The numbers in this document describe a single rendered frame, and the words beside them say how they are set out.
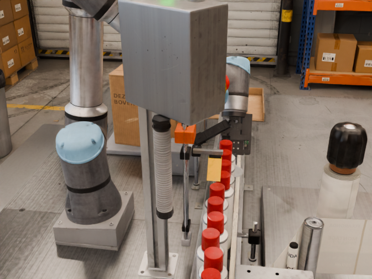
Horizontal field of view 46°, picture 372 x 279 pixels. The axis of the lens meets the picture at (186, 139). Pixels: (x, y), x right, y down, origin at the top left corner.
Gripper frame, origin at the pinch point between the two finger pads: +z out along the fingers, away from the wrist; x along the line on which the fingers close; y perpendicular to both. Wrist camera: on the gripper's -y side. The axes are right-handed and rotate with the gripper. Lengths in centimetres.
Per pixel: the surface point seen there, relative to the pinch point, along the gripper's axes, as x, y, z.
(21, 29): 320, -240, -137
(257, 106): 76, 11, -32
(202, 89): -51, -2, -18
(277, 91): 329, 38, -82
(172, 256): -11.8, -11.1, 18.6
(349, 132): -23.7, 27.8, -14.1
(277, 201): 3.9, 15.6, 4.1
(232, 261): -23.7, 4.1, 15.9
